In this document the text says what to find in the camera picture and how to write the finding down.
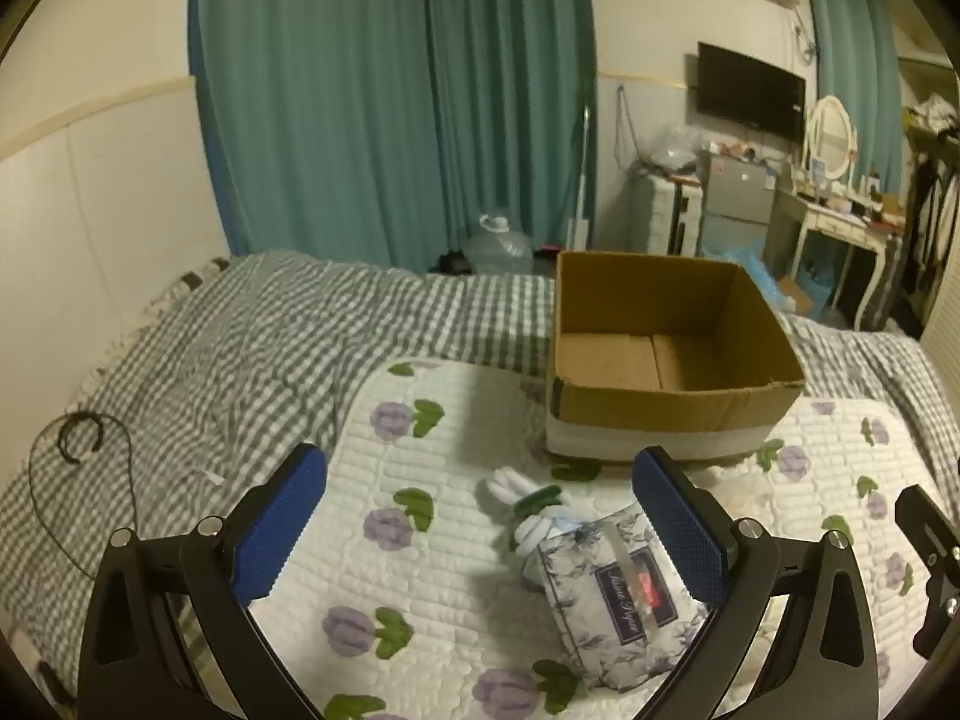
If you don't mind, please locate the white dressing table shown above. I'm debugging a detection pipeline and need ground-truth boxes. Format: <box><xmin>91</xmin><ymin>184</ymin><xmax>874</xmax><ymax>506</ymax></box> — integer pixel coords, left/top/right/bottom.
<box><xmin>765</xmin><ymin>187</ymin><xmax>905</xmax><ymax>331</ymax></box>

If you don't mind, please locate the hanging wall cable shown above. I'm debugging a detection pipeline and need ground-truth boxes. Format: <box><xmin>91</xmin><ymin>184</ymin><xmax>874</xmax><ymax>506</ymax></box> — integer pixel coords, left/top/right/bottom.
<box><xmin>615</xmin><ymin>86</ymin><xmax>646</xmax><ymax>166</ymax></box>

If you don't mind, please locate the floral quilted mat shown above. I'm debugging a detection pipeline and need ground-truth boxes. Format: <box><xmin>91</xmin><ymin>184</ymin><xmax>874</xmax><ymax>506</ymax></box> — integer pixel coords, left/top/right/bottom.
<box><xmin>247</xmin><ymin>356</ymin><xmax>942</xmax><ymax>720</ymax></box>

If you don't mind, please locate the brown cardboard box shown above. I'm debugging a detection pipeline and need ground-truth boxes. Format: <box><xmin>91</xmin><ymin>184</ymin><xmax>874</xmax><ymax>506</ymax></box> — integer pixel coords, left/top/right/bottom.
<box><xmin>545</xmin><ymin>250</ymin><xmax>807</xmax><ymax>466</ymax></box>

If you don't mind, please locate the narrow teal curtain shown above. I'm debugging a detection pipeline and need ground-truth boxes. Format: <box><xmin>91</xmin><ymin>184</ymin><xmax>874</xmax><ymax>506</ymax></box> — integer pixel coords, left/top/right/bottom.
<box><xmin>801</xmin><ymin>0</ymin><xmax>905</xmax><ymax>192</ymax></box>

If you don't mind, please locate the white floor mop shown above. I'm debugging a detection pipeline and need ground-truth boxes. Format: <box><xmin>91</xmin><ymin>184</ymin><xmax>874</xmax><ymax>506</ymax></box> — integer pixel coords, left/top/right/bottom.
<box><xmin>566</xmin><ymin>105</ymin><xmax>595</xmax><ymax>252</ymax></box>

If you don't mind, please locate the row of cosmetics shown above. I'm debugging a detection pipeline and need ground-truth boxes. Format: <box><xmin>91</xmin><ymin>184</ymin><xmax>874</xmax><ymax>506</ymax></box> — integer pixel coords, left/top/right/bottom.
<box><xmin>787</xmin><ymin>157</ymin><xmax>905</xmax><ymax>230</ymax></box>

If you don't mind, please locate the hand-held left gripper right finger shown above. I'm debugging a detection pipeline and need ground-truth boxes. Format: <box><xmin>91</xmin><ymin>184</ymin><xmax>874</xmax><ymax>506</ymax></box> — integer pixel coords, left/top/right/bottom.
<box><xmin>632</xmin><ymin>446</ymin><xmax>880</xmax><ymax>720</ymax></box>

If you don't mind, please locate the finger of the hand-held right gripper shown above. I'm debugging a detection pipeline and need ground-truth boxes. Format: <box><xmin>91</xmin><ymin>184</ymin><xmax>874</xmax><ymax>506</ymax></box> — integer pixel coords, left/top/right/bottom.
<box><xmin>895</xmin><ymin>485</ymin><xmax>960</xmax><ymax>661</ymax></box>

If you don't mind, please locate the blue plastic bag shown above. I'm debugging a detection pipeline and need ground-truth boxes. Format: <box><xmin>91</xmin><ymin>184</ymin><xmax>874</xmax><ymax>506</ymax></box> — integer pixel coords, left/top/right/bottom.
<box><xmin>701</xmin><ymin>240</ymin><xmax>785</xmax><ymax>308</ymax></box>

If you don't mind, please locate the clear plastic bag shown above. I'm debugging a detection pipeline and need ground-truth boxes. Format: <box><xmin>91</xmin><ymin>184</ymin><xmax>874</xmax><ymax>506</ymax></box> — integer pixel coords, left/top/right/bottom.
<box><xmin>645</xmin><ymin>124</ymin><xmax>702</xmax><ymax>173</ymax></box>

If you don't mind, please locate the black wall television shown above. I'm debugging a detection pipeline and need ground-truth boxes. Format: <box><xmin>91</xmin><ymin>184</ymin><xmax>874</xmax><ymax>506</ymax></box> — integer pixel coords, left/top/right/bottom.
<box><xmin>697</xmin><ymin>41</ymin><xmax>809</xmax><ymax>142</ymax></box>

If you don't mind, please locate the wide teal curtain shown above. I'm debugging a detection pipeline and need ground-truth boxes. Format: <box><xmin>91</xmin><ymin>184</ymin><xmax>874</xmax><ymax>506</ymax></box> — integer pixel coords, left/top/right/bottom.
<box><xmin>187</xmin><ymin>0</ymin><xmax>440</xmax><ymax>271</ymax></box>

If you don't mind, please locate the grey small fridge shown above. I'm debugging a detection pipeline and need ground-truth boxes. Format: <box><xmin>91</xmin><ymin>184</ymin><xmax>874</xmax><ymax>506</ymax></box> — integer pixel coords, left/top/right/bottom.
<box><xmin>697</xmin><ymin>150</ymin><xmax>777</xmax><ymax>256</ymax></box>

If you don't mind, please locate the black cable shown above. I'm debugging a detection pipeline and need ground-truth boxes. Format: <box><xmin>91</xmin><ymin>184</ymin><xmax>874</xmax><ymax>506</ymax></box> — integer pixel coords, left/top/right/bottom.
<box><xmin>28</xmin><ymin>411</ymin><xmax>143</xmax><ymax>578</ymax></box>

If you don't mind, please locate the white suitcase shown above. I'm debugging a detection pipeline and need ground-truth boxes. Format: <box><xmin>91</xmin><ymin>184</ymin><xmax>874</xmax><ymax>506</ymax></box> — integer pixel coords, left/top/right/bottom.
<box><xmin>628</xmin><ymin>172</ymin><xmax>702</xmax><ymax>256</ymax></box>

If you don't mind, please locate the clear water jug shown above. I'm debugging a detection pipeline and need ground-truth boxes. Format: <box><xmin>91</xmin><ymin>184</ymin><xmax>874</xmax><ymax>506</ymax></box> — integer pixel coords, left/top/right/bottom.
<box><xmin>466</xmin><ymin>211</ymin><xmax>533</xmax><ymax>276</ymax></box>

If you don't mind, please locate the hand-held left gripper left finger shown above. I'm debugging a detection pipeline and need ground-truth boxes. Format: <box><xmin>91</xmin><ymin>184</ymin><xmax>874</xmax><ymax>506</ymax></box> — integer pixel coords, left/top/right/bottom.
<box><xmin>75</xmin><ymin>442</ymin><xmax>331</xmax><ymax>720</ymax></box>

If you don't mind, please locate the clothes pile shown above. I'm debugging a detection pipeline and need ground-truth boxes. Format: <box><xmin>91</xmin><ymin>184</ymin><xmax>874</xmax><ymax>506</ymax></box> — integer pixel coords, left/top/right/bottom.
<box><xmin>904</xmin><ymin>94</ymin><xmax>960</xmax><ymax>137</ymax></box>

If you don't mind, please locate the floral tissue packet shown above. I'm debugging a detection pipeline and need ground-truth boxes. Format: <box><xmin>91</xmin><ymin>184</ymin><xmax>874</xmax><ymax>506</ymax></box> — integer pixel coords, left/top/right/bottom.
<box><xmin>536</xmin><ymin>502</ymin><xmax>710</xmax><ymax>691</ymax></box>

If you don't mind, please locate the white oval mirror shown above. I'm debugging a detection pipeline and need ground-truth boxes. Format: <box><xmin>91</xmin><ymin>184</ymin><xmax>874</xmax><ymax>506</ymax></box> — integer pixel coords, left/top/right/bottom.
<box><xmin>806</xmin><ymin>95</ymin><xmax>857</xmax><ymax>181</ymax></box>

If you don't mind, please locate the white wardrobe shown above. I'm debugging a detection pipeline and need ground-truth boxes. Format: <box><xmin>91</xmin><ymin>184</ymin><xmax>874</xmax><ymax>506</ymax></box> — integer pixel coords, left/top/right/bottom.
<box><xmin>900</xmin><ymin>52</ymin><xmax>960</xmax><ymax>346</ymax></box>

